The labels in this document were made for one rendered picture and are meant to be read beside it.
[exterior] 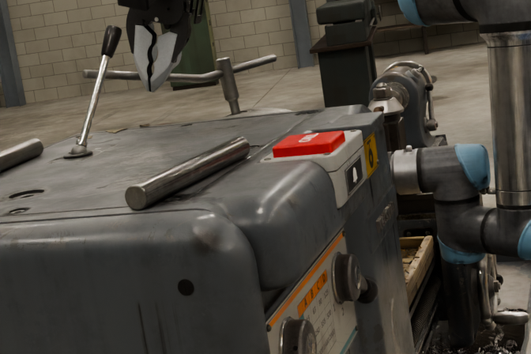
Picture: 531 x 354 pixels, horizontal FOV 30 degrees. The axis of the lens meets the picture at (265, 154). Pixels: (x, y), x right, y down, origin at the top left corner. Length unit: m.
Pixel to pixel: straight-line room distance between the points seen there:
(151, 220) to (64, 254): 0.08
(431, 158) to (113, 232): 0.90
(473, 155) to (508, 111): 0.12
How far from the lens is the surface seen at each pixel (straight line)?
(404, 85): 2.57
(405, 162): 1.63
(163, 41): 1.36
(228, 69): 1.48
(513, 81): 1.53
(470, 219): 1.62
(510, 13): 1.51
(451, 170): 1.62
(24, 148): 1.22
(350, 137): 1.02
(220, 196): 0.83
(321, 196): 0.90
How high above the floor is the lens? 1.43
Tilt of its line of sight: 10 degrees down
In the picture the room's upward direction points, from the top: 9 degrees counter-clockwise
